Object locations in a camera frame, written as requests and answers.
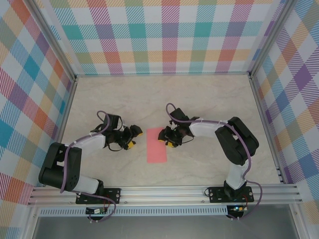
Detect aluminium frame leg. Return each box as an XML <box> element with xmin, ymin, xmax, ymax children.
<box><xmin>22</xmin><ymin>206</ymin><xmax>38</xmax><ymax>239</ymax></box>
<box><xmin>290</xmin><ymin>204</ymin><xmax>307</xmax><ymax>239</ymax></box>

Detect perforated metal cable tray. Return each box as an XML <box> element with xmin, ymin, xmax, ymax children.
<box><xmin>38</xmin><ymin>205</ymin><xmax>229</xmax><ymax>217</ymax></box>

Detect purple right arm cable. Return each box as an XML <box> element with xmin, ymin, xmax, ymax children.
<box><xmin>165</xmin><ymin>102</ymin><xmax>264</xmax><ymax>222</ymax></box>

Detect aluminium frame post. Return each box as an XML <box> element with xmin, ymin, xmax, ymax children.
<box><xmin>26</xmin><ymin>0</ymin><xmax>77</xmax><ymax>82</ymax></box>
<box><xmin>249</xmin><ymin>0</ymin><xmax>294</xmax><ymax>78</ymax></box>

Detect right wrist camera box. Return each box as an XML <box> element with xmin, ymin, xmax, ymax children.
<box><xmin>168</xmin><ymin>107</ymin><xmax>189</xmax><ymax>123</ymax></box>

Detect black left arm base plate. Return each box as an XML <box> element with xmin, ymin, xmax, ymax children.
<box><xmin>75</xmin><ymin>188</ymin><xmax>122</xmax><ymax>205</ymax></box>

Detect aluminium table side rail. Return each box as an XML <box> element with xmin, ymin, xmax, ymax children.
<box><xmin>44</xmin><ymin>77</ymin><xmax>78</xmax><ymax>187</ymax></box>
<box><xmin>249</xmin><ymin>74</ymin><xmax>286</xmax><ymax>184</ymax></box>

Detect aluminium table back rail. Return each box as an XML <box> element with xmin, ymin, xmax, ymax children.
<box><xmin>74</xmin><ymin>71</ymin><xmax>252</xmax><ymax>78</ymax></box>

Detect thin black left gripper cable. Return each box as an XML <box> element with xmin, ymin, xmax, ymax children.
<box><xmin>107</xmin><ymin>143</ymin><xmax>125</xmax><ymax>152</ymax></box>

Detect pink paper sheet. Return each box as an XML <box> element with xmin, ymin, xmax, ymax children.
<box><xmin>146</xmin><ymin>127</ymin><xmax>167</xmax><ymax>164</ymax></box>

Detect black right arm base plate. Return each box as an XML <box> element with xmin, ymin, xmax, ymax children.
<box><xmin>208</xmin><ymin>186</ymin><xmax>254</xmax><ymax>204</ymax></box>

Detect aluminium mounting rail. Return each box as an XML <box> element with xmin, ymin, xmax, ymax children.
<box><xmin>27</xmin><ymin>183</ymin><xmax>304</xmax><ymax>206</ymax></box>

